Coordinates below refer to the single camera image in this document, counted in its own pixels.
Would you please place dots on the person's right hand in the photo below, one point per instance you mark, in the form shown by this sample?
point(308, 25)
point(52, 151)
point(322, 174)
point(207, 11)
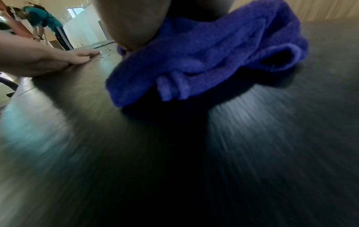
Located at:
point(131, 22)

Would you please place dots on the black bench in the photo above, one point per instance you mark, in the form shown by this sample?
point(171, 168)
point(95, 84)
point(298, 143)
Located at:
point(196, 166)

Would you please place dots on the person's left hand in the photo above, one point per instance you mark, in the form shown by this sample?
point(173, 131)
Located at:
point(33, 57)

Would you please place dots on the purple cleaning cloth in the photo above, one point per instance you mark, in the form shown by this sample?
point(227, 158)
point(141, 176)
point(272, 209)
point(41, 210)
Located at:
point(210, 51)

